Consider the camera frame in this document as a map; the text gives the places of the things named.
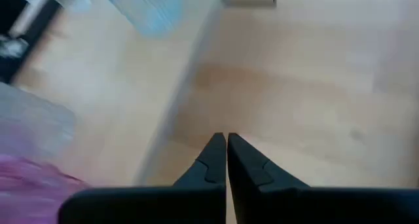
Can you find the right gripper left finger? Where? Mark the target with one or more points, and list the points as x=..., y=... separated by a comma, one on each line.
x=163, y=204

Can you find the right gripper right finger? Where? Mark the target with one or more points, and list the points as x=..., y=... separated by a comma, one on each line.
x=294, y=204

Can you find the round pink swirl vase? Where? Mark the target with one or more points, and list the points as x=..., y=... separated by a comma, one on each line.
x=29, y=191

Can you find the clear diamond-pattern jar vase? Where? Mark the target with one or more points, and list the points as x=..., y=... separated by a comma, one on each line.
x=32, y=125

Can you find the teal round glass vase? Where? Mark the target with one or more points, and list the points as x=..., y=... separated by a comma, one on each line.
x=147, y=14

